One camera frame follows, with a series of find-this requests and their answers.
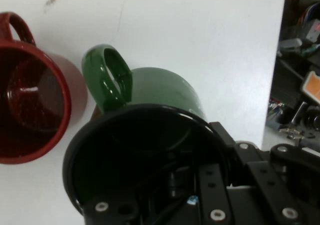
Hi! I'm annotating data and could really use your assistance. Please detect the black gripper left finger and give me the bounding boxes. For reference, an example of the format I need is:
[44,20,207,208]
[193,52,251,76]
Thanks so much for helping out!
[82,162,235,225]

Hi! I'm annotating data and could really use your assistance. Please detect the grey plastic device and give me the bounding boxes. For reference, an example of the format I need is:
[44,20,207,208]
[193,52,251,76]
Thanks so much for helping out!
[278,38,303,51]

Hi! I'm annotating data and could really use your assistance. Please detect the green ceramic mug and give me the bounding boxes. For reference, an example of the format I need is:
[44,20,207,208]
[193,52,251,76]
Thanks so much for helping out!
[62,44,233,218]

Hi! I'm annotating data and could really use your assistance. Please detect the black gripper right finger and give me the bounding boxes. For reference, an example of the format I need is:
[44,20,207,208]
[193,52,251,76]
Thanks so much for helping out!
[208,121,320,225]

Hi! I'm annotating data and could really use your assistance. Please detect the red ceramic mug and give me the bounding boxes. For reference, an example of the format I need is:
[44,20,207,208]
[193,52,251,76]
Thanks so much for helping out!
[0,11,88,165]

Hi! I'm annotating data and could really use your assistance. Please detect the small metal clip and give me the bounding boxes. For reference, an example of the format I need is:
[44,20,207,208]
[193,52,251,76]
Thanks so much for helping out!
[279,126,305,140]

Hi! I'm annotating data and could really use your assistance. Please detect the black cylinder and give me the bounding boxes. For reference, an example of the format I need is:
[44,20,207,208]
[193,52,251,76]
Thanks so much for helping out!
[291,101,309,126]

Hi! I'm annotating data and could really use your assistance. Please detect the orange and white box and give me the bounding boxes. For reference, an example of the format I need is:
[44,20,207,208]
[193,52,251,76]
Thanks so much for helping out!
[301,71,320,101]

